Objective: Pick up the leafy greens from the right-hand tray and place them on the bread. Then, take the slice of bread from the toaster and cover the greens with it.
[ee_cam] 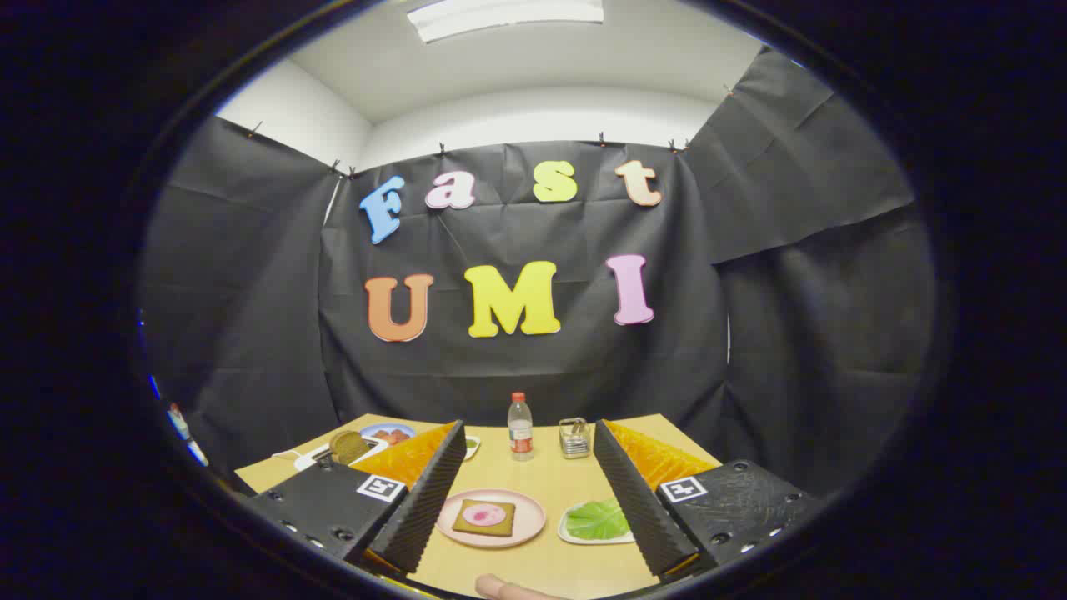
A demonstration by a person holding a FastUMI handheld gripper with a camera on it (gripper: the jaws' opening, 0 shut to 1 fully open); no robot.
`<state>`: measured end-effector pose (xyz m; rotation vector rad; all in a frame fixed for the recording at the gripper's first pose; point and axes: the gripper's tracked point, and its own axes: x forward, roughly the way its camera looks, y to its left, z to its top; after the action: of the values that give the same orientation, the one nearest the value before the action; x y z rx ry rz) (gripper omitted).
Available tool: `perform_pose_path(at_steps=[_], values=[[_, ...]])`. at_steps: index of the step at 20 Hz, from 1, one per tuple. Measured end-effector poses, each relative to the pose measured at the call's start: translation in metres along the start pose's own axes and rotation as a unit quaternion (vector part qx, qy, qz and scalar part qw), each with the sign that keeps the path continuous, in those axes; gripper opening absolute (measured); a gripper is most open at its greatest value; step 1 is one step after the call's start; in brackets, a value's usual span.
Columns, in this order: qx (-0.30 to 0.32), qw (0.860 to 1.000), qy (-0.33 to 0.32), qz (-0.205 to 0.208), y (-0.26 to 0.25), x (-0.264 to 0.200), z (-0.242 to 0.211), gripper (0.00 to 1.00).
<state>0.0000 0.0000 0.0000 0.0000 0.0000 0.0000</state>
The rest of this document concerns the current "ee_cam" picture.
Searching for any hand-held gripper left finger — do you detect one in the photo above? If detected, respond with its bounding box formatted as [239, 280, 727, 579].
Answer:
[246, 419, 468, 576]

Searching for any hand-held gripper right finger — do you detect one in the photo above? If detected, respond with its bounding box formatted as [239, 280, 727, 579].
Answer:
[592, 419, 822, 583]

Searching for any green lettuce leaf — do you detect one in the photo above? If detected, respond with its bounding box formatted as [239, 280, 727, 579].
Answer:
[565, 498, 632, 541]

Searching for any plain brown toast slice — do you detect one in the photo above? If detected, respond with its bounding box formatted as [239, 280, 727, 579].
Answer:
[329, 430, 372, 465]

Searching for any toast slice under ham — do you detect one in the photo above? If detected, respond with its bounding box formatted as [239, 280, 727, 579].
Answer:
[453, 498, 518, 538]

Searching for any white square plate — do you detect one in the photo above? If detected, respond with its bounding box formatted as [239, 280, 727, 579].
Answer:
[557, 498, 636, 547]

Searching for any blue round plate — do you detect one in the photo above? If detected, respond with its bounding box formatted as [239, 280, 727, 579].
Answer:
[360, 423, 418, 447]

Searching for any white toaster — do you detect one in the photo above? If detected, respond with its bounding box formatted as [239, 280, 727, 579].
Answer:
[293, 433, 389, 473]

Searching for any pink round plate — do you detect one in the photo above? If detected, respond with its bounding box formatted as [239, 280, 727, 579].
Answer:
[436, 488, 547, 549]

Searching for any clear water bottle red cap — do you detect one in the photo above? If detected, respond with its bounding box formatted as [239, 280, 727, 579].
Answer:
[508, 392, 534, 462]

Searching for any black backdrop cloth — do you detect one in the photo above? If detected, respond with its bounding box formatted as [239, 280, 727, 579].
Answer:
[138, 46, 939, 501]

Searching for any ceiling light panel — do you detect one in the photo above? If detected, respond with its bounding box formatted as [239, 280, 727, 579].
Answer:
[407, 0, 605, 44]

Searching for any metal wire utensil holder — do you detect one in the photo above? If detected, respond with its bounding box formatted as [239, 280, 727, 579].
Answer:
[559, 417, 593, 460]

